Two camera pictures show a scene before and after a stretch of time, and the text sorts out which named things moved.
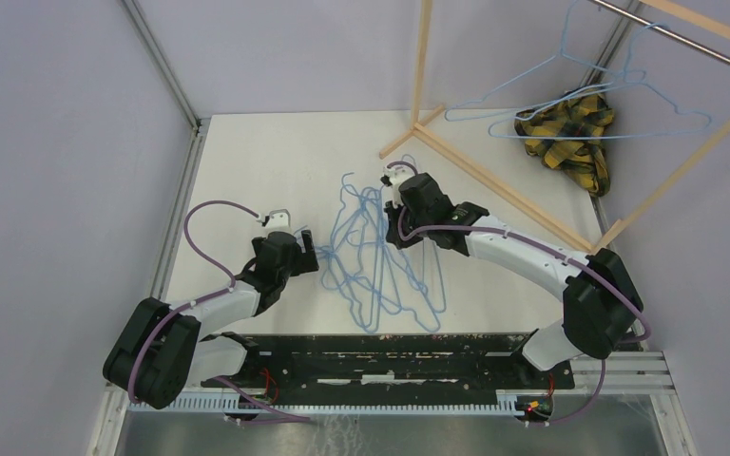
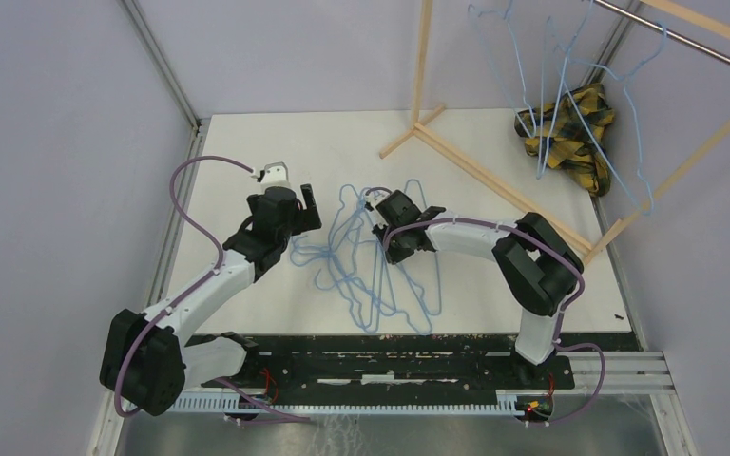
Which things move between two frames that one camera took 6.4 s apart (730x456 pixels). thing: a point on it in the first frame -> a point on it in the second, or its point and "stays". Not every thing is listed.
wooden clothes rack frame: (425, 112) stays
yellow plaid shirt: (566, 133) stays
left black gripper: (304, 260) -> (307, 218)
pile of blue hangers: (365, 267) stays
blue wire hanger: (627, 75) -> (602, 103)
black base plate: (393, 363) stays
